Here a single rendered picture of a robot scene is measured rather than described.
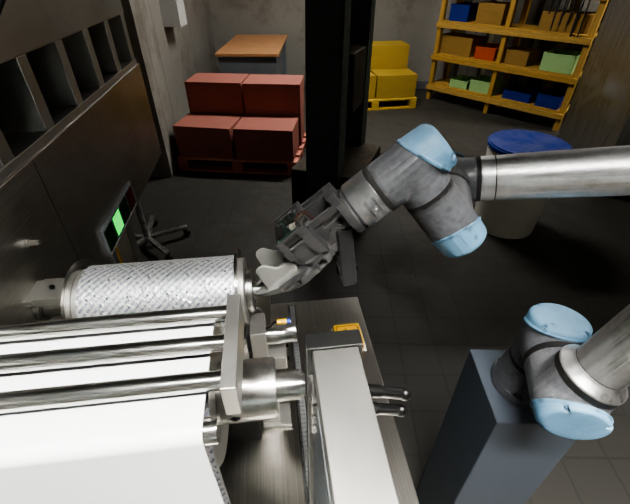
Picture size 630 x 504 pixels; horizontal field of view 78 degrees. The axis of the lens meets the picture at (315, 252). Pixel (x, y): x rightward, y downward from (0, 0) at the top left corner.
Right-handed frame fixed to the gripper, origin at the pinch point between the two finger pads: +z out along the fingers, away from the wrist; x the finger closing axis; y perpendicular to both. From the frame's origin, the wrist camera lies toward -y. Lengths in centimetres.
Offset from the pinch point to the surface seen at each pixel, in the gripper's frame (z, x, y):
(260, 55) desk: 28, -457, -37
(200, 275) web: 4.8, 0.6, 9.8
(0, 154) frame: 15.4, -11.5, 39.9
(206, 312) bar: -8.7, 23.4, 17.4
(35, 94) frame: 13, -27, 43
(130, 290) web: 13.2, 2.0, 15.9
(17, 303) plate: 26.5, 1.7, 25.8
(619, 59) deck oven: -214, -269, -208
